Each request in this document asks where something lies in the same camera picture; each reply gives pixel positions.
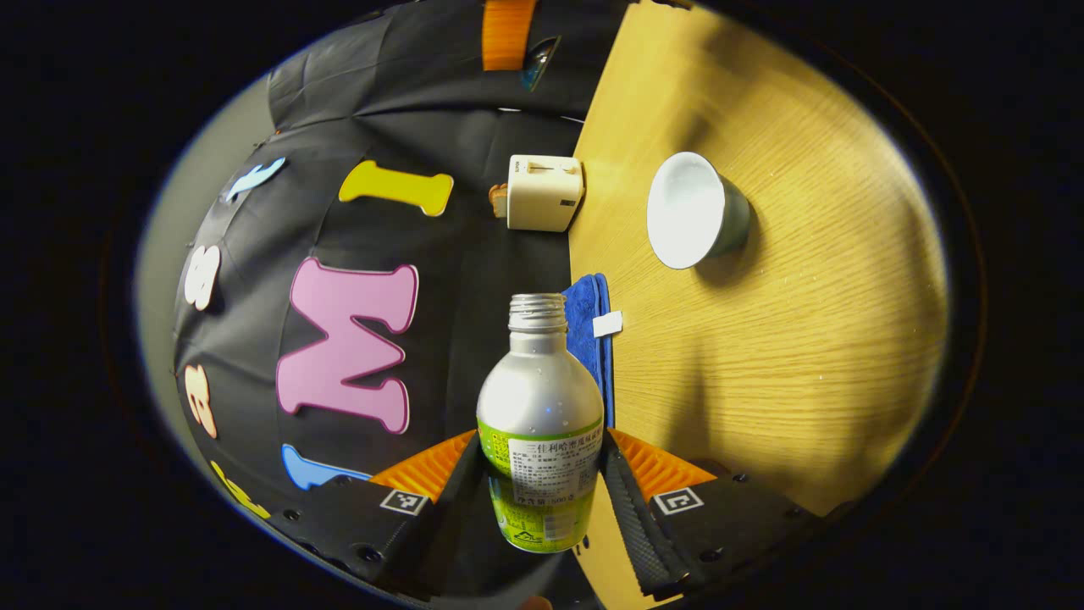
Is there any teal teacup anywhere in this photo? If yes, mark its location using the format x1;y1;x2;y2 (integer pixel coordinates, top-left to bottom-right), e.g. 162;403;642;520
646;151;753;271

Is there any silver green label water bottle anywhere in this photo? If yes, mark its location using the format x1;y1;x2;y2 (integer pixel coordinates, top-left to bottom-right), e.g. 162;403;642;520
476;293;606;555

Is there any folded blue cloth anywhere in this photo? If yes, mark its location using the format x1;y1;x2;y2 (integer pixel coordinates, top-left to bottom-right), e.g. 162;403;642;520
561;272;625;430

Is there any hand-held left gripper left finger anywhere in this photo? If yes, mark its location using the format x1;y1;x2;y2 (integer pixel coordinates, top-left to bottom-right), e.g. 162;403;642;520
269;430;489;604

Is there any cream toaster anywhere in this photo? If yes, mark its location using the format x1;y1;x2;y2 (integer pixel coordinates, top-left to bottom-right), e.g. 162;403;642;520
506;153;586;233

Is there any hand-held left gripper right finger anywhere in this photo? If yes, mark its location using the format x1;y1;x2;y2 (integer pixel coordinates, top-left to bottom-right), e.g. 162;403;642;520
597;428;835;601

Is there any black backdrop cloth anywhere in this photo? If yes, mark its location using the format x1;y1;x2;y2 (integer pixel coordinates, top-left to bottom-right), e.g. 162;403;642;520
174;0;634;530

